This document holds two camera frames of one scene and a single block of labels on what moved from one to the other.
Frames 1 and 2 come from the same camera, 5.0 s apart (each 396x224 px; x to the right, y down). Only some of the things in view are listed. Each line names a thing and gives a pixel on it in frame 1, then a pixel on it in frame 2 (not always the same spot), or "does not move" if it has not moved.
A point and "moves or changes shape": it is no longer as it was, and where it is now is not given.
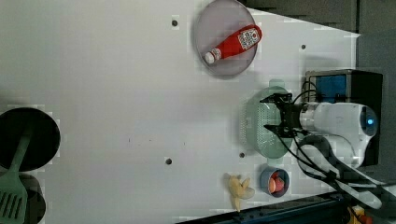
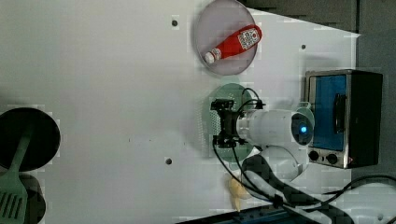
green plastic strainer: x=266 y=143 moves or changes shape
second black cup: x=35 y=203 does not move
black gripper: x=290 y=123 → x=228 y=137
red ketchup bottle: x=247 y=38 does not move
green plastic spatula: x=13 y=194 does not move
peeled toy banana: x=240 y=189 does not move
